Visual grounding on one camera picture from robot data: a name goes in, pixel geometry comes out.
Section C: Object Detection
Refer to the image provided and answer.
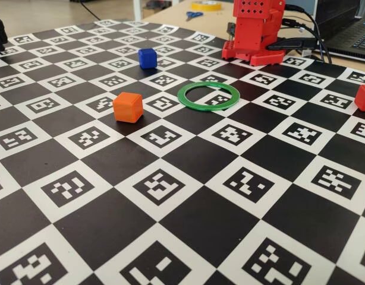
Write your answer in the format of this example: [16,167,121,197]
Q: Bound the yellow tape roll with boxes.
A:
[191,0,222,12]

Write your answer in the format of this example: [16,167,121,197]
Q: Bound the black laptop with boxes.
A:
[314,0,365,62]

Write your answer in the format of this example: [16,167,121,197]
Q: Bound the green flat ring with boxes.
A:
[177,82,241,112]

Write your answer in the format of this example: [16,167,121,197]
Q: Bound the blue handled scissors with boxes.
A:
[185,11,204,22]

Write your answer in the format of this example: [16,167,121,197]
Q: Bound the black white marker checkerboard mat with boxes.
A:
[0,18,365,285]

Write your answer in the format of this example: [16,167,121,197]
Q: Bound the orange cube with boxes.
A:
[112,91,143,123]

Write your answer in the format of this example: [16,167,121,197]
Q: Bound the blue cube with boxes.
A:
[137,47,158,70]

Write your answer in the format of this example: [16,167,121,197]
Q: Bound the white post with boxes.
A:
[133,0,144,20]

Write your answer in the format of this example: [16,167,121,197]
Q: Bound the thick black cable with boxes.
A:
[282,18,325,62]
[285,4,333,64]

